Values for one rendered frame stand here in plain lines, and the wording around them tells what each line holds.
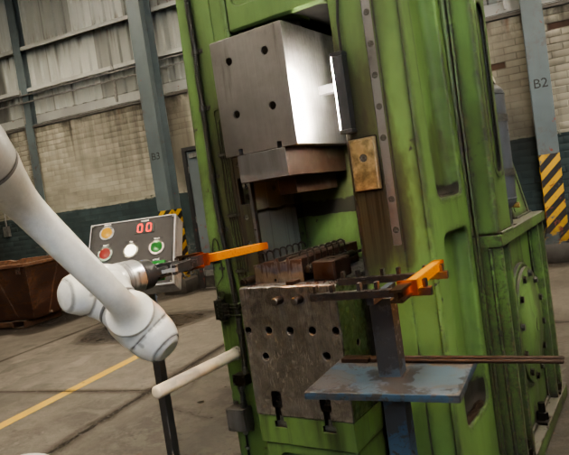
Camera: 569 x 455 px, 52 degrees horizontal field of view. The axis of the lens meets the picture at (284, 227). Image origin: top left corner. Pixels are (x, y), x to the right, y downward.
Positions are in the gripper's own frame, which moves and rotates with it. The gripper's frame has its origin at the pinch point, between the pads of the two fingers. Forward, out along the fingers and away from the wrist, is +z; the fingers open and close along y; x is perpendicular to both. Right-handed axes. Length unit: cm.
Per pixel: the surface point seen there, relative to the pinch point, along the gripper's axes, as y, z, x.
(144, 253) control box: -50, 30, 1
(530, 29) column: -1, 611, 151
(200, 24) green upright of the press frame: -30, 59, 82
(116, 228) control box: -63, 30, 11
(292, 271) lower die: 3.5, 43.7, -11.7
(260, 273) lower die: -9.7, 43.8, -12.0
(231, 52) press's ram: -8, 45, 64
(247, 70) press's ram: -2, 45, 57
